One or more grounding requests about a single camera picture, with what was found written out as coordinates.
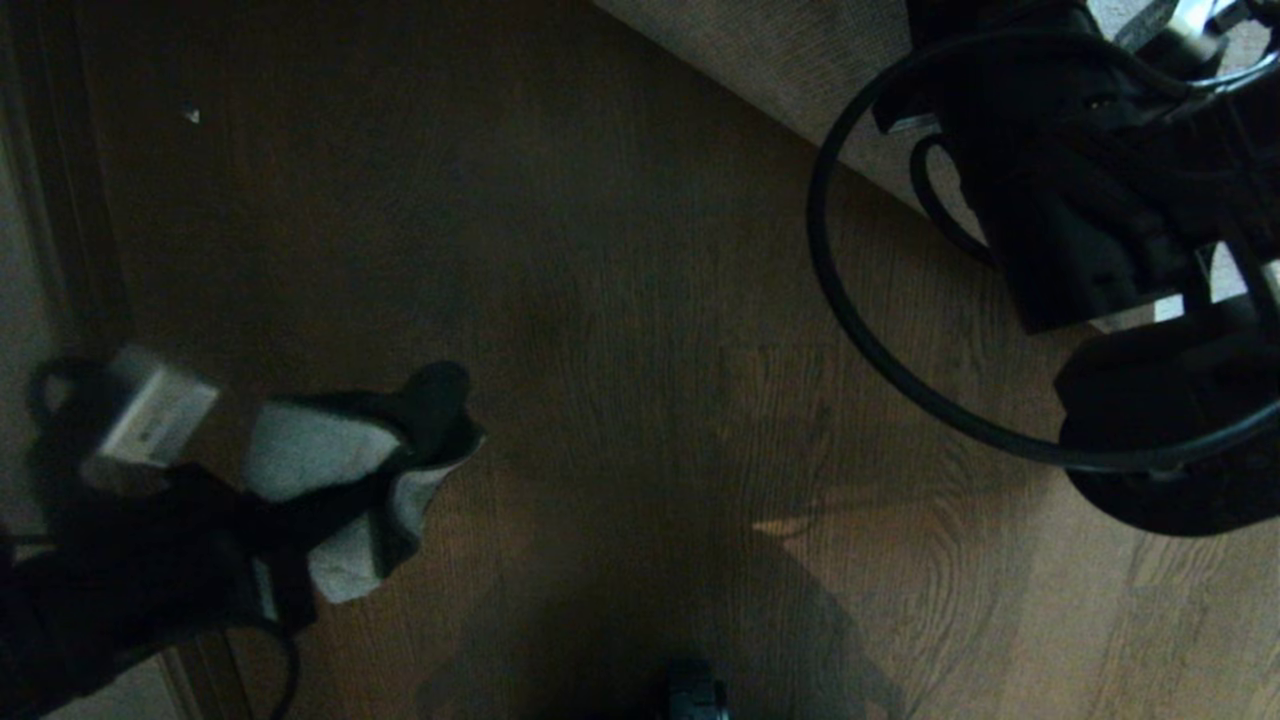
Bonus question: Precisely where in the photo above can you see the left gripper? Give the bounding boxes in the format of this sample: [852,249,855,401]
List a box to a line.
[45,428,488,653]

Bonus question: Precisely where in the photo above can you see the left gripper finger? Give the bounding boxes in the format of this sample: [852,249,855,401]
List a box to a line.
[300,361,473,453]

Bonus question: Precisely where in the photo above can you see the grey cloth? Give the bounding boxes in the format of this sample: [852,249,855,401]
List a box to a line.
[240,400,488,606]

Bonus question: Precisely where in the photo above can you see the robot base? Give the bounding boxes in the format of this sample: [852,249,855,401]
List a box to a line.
[664,660,731,720]

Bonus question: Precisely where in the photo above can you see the dark wooden baseboard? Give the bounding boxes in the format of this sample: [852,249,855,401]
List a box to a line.
[0,0,253,720]

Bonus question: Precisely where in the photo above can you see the black cable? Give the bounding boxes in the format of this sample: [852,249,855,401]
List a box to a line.
[806,25,1280,476]
[908,133,1003,271]
[225,622,302,720]

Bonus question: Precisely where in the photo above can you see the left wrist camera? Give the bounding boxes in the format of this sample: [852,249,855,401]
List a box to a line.
[28,345,222,493]

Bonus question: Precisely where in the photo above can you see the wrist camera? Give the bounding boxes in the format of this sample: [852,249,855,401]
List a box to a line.
[1112,0,1263,56]
[28,345,222,493]

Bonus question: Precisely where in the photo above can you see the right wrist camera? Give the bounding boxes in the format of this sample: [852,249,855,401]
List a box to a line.
[1112,0,1263,56]

